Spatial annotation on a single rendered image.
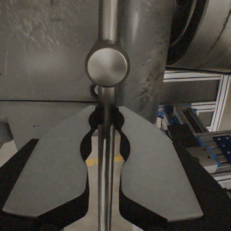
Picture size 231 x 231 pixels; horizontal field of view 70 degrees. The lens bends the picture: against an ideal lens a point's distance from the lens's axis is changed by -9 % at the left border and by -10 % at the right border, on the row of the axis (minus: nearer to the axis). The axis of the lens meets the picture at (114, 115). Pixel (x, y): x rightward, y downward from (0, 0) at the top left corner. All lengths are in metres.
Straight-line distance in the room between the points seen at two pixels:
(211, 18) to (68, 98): 0.20
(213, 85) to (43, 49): 1.43
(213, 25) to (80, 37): 0.17
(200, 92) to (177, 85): 0.21
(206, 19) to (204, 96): 1.32
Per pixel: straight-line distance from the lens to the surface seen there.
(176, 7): 0.29
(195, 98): 1.53
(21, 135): 0.28
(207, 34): 0.27
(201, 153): 0.61
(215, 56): 0.31
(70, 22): 0.20
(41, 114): 0.25
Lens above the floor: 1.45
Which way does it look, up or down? 59 degrees down
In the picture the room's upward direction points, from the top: 179 degrees clockwise
